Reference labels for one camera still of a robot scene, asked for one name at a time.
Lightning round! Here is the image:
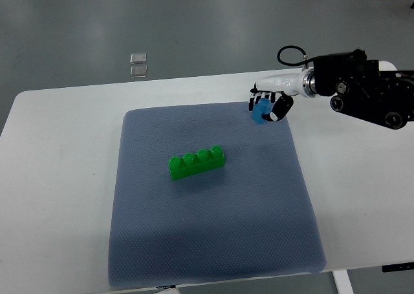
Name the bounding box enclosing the blue-grey textured mat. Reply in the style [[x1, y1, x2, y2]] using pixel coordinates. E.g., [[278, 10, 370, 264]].
[[108, 103, 326, 288]]

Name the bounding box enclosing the blue toy block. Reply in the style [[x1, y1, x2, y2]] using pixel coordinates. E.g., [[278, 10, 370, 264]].
[[251, 98, 272, 125]]

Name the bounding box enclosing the lower metal floor plate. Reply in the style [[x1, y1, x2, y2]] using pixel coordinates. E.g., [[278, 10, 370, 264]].
[[130, 65, 147, 78]]

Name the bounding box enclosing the green four-stud toy block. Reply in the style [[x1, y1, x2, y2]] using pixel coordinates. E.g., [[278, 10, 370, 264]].
[[168, 145, 225, 181]]

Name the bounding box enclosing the black table control panel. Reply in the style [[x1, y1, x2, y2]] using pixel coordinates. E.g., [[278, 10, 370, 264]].
[[382, 262, 414, 273]]

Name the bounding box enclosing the white table leg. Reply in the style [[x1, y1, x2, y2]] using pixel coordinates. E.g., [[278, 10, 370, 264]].
[[332, 270, 354, 294]]

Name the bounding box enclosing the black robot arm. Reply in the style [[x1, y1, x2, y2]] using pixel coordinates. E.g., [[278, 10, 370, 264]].
[[277, 45, 413, 130]]

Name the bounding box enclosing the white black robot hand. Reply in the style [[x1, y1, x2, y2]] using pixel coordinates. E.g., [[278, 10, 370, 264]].
[[248, 74, 312, 122]]

